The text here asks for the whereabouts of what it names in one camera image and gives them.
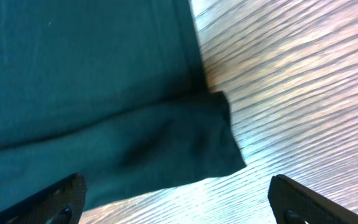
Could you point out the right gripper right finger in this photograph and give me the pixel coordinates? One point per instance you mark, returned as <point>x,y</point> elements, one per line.
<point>293,203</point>

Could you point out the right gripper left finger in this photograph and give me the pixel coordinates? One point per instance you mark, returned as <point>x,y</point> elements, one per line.
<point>60,203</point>

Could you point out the black t-shirt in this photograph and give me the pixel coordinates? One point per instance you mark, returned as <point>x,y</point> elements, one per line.
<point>112,90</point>

